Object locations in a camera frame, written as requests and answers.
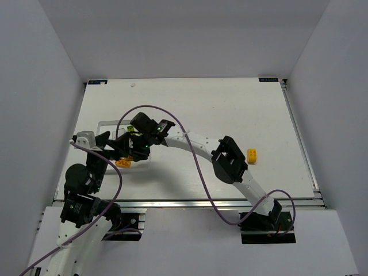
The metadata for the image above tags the white sorting tray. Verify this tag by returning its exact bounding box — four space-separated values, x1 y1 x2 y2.
96 120 151 174

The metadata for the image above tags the yellow curved lego brick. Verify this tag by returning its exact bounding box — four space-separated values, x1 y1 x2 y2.
247 148 258 164

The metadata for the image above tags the blue label sticker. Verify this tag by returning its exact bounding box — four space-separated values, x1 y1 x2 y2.
87 79 108 85
258 77 279 82

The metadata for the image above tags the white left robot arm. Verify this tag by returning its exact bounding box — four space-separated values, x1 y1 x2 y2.
45 131 132 275

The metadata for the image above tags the blue label sticker left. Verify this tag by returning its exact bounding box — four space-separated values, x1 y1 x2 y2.
87 79 108 85

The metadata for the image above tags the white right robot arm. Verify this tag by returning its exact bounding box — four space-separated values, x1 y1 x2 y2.
130 112 282 231

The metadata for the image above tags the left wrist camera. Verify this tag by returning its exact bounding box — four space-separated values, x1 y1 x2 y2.
70 131 96 150

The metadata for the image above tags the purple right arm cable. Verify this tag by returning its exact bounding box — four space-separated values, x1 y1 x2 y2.
117 104 297 237

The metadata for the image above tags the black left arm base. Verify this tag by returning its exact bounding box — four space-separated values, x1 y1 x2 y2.
104 212 145 242

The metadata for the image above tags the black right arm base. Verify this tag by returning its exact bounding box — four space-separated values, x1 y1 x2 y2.
238 212 296 244

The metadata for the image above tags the blue label sticker right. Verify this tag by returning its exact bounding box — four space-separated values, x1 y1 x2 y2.
258 77 279 82

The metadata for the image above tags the yellow long lego brick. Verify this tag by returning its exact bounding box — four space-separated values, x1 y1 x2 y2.
115 159 132 168

